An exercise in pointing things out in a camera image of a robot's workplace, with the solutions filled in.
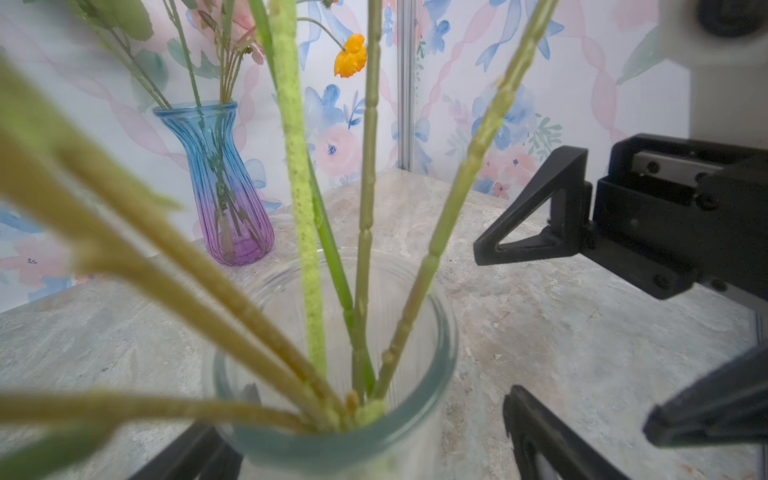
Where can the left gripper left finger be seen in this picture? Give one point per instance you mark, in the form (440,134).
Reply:
(200,452)

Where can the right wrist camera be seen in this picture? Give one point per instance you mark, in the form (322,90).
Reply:
(723,44)

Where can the small pink rose stem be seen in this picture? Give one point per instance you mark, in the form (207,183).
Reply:
(507,87)

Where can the pink rose bunch stem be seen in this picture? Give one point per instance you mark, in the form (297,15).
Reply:
(208,39)

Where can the orange poppy stem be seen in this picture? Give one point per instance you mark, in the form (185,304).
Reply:
(352,56)

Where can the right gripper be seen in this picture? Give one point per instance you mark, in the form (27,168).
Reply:
(678,216)

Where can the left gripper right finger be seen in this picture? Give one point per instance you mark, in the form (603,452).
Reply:
(545,447)

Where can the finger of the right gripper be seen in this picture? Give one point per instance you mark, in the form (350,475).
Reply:
(727,406)

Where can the white cream rose stem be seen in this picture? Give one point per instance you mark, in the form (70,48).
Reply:
(361,358)

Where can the blue purple glass vase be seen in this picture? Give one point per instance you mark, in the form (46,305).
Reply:
(235,225)

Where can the right corner aluminium post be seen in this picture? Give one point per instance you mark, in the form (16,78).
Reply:
(406,16)

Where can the small white bud stem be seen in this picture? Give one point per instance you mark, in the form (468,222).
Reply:
(283,24)

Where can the cream yellow rose stem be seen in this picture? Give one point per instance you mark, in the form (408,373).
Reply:
(325,238)

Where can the clear glass jar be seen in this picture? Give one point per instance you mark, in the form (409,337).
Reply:
(403,444)

